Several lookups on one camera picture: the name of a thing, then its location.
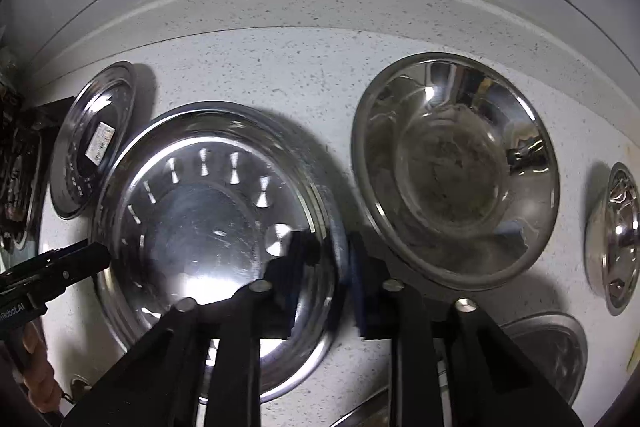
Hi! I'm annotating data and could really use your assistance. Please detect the black gas stove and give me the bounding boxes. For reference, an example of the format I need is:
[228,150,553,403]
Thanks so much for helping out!
[0,96,67,254]

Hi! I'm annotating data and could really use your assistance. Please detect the small steel bowl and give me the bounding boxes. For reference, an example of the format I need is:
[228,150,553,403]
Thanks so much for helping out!
[584,162,640,317]

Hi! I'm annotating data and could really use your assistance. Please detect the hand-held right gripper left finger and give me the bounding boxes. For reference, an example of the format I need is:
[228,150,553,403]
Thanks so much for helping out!
[65,229,323,427]

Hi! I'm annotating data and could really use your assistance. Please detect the small labelled steel plate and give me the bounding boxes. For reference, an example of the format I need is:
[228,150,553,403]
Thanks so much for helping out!
[50,61,139,221]

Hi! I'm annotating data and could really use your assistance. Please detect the large steel bowl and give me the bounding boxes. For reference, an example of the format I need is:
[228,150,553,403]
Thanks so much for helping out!
[351,52,561,293]

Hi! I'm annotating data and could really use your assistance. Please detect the steel plate rim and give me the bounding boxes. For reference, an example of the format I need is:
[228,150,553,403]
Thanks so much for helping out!
[329,386,397,427]

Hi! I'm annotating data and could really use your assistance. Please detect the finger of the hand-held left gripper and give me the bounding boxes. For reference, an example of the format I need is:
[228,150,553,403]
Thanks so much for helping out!
[0,242,112,305]

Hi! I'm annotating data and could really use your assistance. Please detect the large steel basin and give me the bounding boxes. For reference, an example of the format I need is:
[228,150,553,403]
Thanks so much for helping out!
[92,101,347,404]

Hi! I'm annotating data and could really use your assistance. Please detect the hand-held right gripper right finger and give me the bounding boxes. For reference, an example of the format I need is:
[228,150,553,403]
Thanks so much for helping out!
[347,234,583,427]

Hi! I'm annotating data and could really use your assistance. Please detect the person's left hand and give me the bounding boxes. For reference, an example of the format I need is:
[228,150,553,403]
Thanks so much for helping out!
[20,321,57,414]

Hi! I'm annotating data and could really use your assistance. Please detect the shallow steel plate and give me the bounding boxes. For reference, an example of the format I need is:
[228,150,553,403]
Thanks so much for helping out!
[499,312,589,407]

